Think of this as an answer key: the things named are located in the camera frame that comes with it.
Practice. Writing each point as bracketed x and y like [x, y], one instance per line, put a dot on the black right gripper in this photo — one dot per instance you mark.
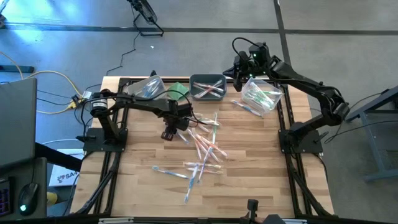
[253, 62]

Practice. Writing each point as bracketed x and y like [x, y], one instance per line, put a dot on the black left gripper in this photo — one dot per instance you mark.
[178, 116]

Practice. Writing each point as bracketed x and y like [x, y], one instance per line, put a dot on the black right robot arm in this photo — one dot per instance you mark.
[298, 81]

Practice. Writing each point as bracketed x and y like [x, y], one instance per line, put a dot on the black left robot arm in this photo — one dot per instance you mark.
[140, 104]

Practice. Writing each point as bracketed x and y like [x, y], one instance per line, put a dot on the teal plastic bin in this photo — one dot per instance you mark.
[199, 77]

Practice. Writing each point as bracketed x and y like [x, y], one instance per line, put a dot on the green folded cloth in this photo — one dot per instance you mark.
[178, 91]

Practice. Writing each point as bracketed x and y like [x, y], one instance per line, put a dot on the clear plastic bin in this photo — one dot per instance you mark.
[276, 102]

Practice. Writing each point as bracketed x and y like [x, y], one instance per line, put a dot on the translucent white plastic bin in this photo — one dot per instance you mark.
[136, 85]

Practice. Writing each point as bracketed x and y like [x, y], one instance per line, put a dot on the white power adapter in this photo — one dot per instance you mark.
[87, 94]

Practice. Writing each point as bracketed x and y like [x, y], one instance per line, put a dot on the black power plug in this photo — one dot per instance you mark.
[74, 100]

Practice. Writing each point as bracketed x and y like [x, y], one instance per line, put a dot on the white label strip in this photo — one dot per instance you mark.
[297, 221]
[115, 220]

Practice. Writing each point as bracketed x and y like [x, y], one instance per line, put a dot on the black handheld control device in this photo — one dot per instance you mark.
[252, 206]

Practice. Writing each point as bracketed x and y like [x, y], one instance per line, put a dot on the black floor fan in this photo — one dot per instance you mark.
[144, 9]

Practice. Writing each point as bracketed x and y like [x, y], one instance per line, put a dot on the black diagonal beam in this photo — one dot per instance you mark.
[59, 157]

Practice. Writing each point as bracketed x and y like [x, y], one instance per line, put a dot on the white cardboard box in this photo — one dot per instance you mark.
[56, 182]

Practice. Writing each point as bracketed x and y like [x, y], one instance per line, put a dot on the dark grey desk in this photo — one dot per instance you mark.
[43, 174]

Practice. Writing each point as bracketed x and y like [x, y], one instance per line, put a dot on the small yellow object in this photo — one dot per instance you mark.
[52, 199]

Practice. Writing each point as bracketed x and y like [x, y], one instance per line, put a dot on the black computer mouse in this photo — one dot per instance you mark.
[28, 196]

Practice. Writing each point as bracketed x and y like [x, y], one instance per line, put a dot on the black floor bar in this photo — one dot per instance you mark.
[15, 69]

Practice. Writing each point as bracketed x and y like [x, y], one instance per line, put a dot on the grey blue metal stand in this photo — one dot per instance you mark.
[381, 175]

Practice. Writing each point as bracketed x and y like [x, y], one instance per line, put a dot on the black backlit keyboard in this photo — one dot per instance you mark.
[4, 199]

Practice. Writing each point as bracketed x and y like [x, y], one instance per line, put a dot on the black arch bracket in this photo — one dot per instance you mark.
[152, 74]

